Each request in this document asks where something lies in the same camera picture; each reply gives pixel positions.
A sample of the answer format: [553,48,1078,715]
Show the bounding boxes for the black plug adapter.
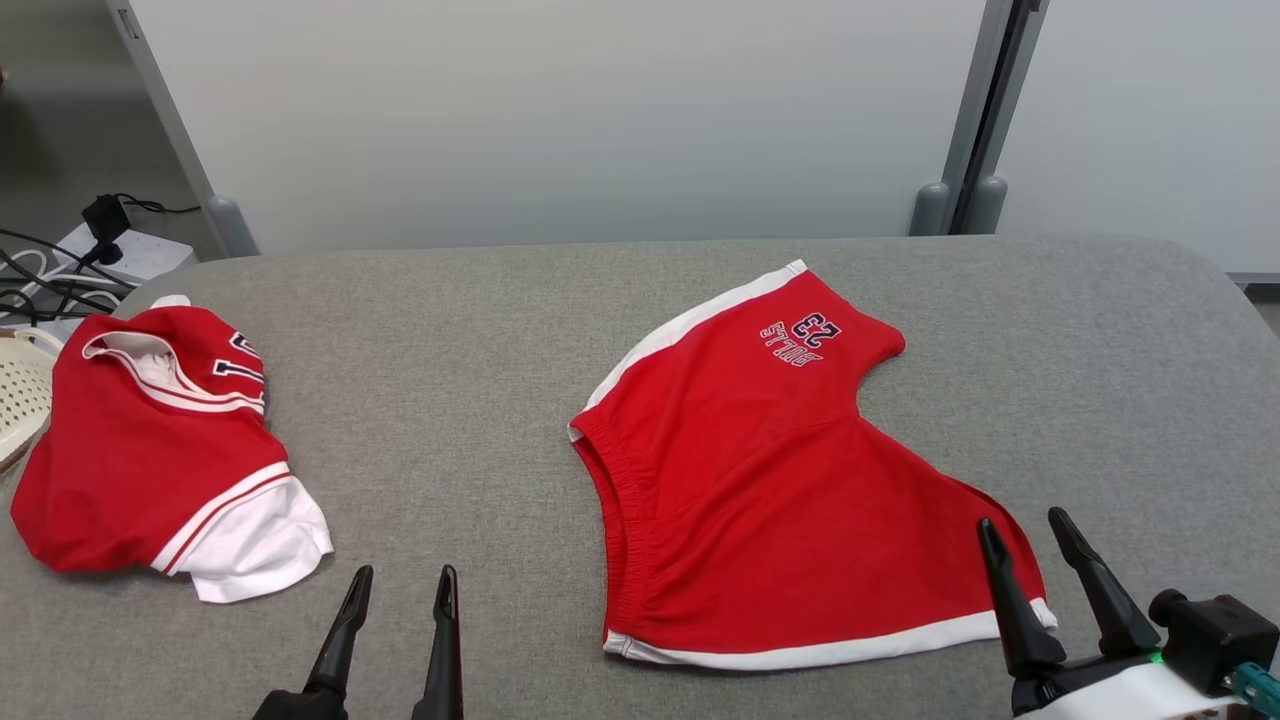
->
[80,195,133,266]

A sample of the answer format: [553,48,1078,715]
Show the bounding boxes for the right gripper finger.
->
[1048,507,1161,659]
[977,518,1067,679]

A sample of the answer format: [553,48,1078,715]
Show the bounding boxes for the red Bulls 23 jersey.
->
[10,295,336,604]

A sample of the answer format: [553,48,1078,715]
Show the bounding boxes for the grey metal partition post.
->
[105,0,261,259]
[965,0,1051,236]
[908,0,1016,237]

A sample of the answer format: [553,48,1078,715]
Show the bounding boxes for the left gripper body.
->
[250,688,349,720]

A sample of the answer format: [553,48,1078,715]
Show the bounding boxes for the white cable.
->
[0,248,53,301]

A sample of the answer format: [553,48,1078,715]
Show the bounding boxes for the red shorts with white trim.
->
[568,260,1059,671]

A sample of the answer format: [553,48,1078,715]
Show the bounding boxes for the teal right camera connector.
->
[1230,662,1280,713]

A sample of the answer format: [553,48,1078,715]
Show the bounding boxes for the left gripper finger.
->
[305,565,374,701]
[412,565,464,720]

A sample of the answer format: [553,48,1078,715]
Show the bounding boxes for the cream perforated laundry basket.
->
[0,327,63,476]

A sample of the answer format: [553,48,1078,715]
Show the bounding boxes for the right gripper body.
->
[1010,650,1253,720]

